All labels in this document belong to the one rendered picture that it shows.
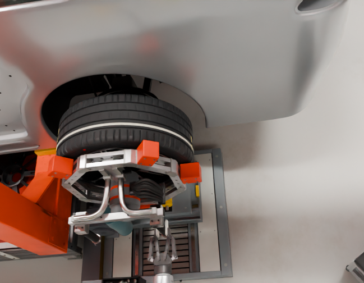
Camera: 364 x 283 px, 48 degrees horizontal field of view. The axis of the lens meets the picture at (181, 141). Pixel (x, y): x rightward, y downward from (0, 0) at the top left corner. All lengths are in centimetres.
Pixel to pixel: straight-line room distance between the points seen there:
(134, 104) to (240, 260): 128
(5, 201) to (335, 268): 182
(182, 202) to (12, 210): 105
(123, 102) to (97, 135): 18
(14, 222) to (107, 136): 55
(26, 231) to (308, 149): 182
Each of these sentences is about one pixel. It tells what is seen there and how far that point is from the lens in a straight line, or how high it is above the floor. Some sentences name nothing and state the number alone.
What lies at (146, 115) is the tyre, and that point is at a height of 113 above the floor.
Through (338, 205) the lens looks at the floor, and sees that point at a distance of 275.
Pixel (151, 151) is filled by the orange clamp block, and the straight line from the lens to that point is 166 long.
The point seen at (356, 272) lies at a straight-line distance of 250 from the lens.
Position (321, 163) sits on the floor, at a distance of 283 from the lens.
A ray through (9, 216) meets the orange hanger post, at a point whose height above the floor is 108.
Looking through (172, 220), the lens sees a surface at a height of 17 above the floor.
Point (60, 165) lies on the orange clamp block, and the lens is 184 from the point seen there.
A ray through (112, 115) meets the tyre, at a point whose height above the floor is 118.
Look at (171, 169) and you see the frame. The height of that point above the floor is 98.
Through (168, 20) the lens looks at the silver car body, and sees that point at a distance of 147.
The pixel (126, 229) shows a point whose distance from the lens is 223.
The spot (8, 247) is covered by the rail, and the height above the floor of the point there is 39.
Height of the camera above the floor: 259
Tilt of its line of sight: 61 degrees down
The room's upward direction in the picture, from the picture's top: 24 degrees counter-clockwise
